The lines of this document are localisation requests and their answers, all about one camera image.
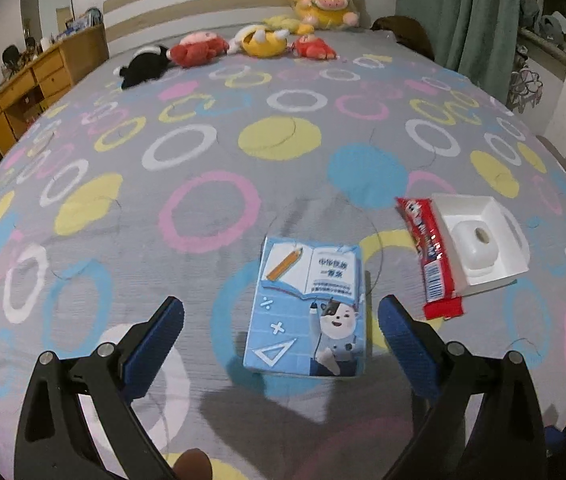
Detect red snack wrapper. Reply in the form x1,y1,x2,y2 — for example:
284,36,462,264
395,196,464,321

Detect grey caps on windowsill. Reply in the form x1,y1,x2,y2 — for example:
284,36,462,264
520,0,566,46

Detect black and white plush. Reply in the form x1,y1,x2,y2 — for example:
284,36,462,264
114,45,171,90

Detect green leaf-print curtain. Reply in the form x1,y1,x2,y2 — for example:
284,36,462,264
395,0,521,98

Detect person's leg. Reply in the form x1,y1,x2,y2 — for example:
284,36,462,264
173,449,213,480

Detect blue cartoon-print carton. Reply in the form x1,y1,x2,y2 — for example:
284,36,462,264
243,235,369,378

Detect blue box on desk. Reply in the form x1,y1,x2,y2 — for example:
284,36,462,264
66,7,104,31

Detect small yellow plush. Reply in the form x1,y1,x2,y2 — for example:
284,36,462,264
263,14,314,36

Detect striped wooden headboard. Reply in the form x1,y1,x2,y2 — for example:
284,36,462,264
103,0,364,56

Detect wooden desk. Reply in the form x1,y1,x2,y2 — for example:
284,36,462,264
0,24,110,158

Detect yellow bee plush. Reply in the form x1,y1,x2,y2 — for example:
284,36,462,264
228,24,291,57

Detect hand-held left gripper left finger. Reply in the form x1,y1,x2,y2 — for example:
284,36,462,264
13,296,185,480

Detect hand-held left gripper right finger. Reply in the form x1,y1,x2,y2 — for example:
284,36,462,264
379,295,550,480

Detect pink-grey stool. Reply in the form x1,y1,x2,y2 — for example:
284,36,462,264
535,135,566,176

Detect circle-print bed sheet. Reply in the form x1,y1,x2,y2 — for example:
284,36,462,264
0,25,566,480

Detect red round plush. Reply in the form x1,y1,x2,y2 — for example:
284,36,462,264
168,31,230,68

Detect open white box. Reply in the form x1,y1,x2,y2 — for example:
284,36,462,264
430,192,531,298

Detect small red plush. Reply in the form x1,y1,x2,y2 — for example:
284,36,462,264
290,34,336,60

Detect flower ornament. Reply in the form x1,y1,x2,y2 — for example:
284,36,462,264
508,67,544,113

